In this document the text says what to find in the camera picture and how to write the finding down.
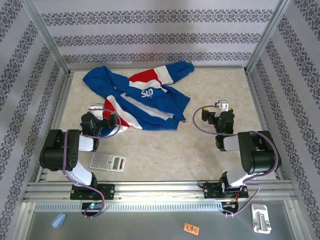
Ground blue red white hooded jacket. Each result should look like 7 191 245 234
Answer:
82 61 195 136

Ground grey scientific calculator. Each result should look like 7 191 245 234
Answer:
89 152 127 173

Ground white plastic device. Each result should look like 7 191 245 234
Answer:
250 203 273 235

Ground small orange card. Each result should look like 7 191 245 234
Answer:
183 222 200 236

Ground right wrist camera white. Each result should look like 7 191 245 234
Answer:
216 99 230 112

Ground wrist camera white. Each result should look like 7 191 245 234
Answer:
87 102 107 120
216 99 230 112

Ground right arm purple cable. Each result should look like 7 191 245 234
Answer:
192 104 280 218

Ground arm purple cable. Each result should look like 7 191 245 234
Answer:
62 106 122 220
192 104 280 218

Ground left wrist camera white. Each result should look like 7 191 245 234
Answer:
87 102 107 120

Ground right aluminium side rail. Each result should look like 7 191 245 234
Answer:
244 69 286 181

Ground aluminium side rail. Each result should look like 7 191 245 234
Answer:
34 70 75 183
244 69 286 181

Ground left aluminium side rail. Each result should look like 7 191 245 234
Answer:
34 70 75 183

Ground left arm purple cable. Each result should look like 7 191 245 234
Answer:
62 106 122 220

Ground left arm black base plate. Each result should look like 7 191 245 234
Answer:
69 183 116 201

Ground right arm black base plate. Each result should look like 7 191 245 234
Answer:
202 182 250 200

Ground aluminium front rail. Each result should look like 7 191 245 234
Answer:
23 180 297 201

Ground right aluminium frame post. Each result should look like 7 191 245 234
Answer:
245 0 293 73

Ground aluminium frame post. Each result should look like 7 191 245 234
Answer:
21 0 70 74
245 0 293 73

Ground slotted grey cable duct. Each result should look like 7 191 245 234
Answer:
33 201 223 213

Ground left aluminium frame post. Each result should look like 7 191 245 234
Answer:
21 0 70 74

